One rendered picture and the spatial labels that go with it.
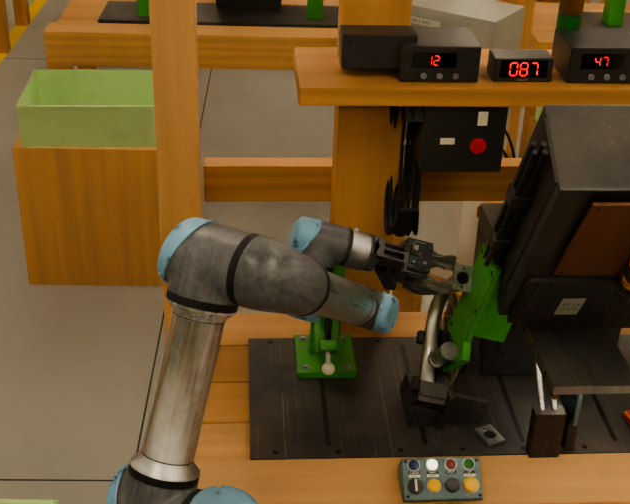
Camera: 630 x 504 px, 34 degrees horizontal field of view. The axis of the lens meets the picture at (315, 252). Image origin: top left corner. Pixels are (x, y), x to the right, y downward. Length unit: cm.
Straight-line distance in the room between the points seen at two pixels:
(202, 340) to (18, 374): 232
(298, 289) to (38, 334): 261
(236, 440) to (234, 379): 21
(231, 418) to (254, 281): 69
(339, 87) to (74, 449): 187
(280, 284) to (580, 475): 82
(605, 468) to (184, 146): 108
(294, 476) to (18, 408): 186
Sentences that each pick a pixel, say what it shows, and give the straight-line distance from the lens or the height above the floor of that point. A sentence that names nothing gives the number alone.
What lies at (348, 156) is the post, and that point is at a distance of 223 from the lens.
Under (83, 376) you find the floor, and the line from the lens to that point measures 384.
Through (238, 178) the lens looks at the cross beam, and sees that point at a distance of 233.
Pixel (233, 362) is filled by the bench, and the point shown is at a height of 88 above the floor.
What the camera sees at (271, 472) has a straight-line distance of 203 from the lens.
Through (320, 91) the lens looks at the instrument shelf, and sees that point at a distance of 203.
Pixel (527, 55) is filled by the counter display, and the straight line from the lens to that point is 214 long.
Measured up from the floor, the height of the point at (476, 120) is 147.
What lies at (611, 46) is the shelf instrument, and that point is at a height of 162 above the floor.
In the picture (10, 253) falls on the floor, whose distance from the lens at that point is 467.
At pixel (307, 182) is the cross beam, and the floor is 123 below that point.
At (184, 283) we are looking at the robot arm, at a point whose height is 142.
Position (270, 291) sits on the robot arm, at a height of 143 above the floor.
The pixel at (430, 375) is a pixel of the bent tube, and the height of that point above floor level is 100.
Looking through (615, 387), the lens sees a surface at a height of 113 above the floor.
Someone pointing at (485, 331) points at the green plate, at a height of 113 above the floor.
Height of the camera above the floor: 224
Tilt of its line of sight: 29 degrees down
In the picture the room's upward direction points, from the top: 2 degrees clockwise
